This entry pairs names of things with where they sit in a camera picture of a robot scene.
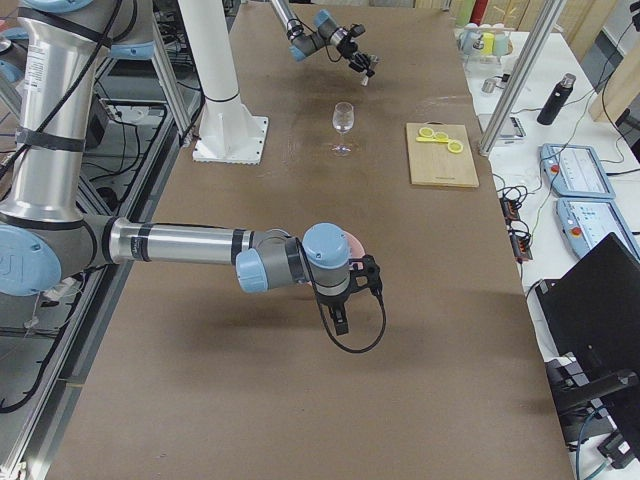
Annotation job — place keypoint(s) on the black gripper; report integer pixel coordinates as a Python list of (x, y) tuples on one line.
[(332, 302), (351, 51)]

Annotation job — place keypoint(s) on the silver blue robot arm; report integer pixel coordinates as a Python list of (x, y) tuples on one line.
[(44, 236), (305, 41)]

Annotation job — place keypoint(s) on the clear wine glass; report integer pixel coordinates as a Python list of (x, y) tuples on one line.
[(343, 121)]

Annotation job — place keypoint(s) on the pink bowl of ice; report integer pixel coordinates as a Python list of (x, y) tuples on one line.
[(356, 249)]

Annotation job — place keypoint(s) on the bamboo cutting board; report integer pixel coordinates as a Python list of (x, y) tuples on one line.
[(431, 164)]

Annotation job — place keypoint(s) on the far lemon slice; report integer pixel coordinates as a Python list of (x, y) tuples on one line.
[(455, 147)]

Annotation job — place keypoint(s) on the silver kitchen scale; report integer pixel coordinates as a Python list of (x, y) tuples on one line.
[(512, 131)]

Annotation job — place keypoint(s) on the black water bottle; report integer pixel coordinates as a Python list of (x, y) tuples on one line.
[(556, 100)]

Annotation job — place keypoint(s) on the upper teach pendant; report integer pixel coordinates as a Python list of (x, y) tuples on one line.
[(575, 171)]

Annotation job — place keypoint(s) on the teach pendant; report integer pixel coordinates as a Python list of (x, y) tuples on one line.
[(587, 221), (575, 171)]

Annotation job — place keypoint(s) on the black monitor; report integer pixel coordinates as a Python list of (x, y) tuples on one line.
[(593, 313)]

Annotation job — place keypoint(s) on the lower teach pendant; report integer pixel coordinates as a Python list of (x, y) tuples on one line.
[(587, 221)]

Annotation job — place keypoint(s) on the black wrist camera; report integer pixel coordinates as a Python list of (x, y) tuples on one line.
[(356, 30)]

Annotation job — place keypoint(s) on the lemon slice near handle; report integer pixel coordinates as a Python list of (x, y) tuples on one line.
[(426, 132)]

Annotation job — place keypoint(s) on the white camera pillar base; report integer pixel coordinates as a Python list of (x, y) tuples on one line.
[(228, 132)]

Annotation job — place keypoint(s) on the aluminium frame post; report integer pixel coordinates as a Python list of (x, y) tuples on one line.
[(530, 52)]

